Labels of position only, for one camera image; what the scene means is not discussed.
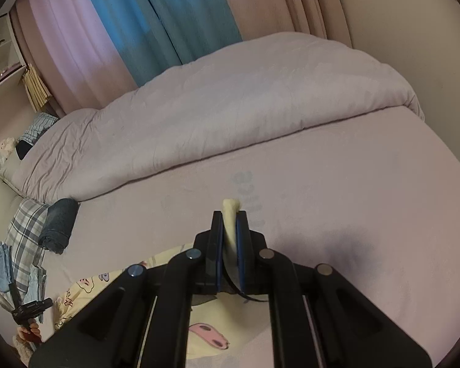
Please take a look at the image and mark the straw tassel bundle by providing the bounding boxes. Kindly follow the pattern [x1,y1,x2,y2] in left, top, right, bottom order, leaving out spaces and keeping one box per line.
[22,64,53,113]

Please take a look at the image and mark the person's left hand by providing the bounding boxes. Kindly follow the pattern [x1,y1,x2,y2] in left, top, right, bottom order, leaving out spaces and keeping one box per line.
[17,320,44,343]

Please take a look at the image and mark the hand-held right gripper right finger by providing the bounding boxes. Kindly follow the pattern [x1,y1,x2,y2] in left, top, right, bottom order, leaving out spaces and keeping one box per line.
[235,211,432,368]

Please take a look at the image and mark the pink curtain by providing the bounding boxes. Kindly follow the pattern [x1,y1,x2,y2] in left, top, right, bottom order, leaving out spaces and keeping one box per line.
[215,0,353,48]
[13,0,139,119]

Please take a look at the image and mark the pink duvet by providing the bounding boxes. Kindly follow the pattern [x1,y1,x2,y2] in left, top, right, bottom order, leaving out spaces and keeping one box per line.
[0,31,426,204]

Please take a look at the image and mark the blue curtain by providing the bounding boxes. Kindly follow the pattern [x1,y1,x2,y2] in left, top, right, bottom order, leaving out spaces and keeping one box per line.
[133,0,243,66]
[77,0,185,87]

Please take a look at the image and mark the white shelf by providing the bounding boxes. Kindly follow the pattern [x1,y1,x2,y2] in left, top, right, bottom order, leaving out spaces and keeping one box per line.
[0,10,27,97]

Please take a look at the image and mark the dark cloth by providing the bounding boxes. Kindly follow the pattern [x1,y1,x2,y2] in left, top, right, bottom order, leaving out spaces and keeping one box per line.
[15,140,33,161]

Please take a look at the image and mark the rolled dark jeans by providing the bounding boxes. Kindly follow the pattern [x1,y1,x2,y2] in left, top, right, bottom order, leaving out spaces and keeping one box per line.
[37,198,79,255]

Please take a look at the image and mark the yellow printed pants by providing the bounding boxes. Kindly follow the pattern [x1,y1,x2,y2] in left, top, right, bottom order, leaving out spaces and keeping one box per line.
[54,198,277,368]

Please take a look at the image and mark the blue checked cloth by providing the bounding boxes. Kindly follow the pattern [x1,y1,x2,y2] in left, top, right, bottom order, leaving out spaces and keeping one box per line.
[18,113,60,145]

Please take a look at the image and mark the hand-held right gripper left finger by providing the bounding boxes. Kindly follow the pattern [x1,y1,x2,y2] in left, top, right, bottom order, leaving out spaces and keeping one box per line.
[29,211,227,368]

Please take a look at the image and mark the pink bed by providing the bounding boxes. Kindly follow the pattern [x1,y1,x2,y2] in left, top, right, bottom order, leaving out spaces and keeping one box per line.
[0,105,460,368]

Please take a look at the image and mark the plaid cloth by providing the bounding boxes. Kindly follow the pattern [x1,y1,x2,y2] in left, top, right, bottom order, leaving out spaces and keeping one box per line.
[0,199,51,296]

